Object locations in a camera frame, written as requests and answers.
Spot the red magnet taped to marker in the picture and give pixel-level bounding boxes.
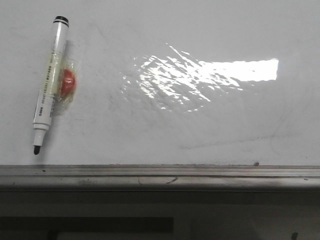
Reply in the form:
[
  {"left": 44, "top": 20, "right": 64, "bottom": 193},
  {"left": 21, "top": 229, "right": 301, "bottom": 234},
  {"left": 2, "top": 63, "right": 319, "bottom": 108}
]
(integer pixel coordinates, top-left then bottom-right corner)
[{"left": 60, "top": 68, "right": 76, "bottom": 97}]

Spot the white black whiteboard marker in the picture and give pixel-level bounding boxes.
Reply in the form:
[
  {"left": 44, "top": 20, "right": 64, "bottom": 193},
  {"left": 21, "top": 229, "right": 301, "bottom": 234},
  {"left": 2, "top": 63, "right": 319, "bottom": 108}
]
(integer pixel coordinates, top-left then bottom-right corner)
[{"left": 33, "top": 15, "right": 69, "bottom": 155}]

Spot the white whiteboard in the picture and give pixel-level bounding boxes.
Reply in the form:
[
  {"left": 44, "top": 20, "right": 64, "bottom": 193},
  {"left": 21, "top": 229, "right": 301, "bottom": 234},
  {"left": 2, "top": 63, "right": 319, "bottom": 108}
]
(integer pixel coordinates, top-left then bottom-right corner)
[{"left": 0, "top": 0, "right": 320, "bottom": 166}]

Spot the aluminium whiteboard frame rail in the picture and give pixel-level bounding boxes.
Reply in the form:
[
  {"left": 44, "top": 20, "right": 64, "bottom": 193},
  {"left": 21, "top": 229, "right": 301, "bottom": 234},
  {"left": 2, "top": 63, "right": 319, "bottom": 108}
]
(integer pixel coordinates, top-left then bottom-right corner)
[{"left": 0, "top": 164, "right": 320, "bottom": 191}]

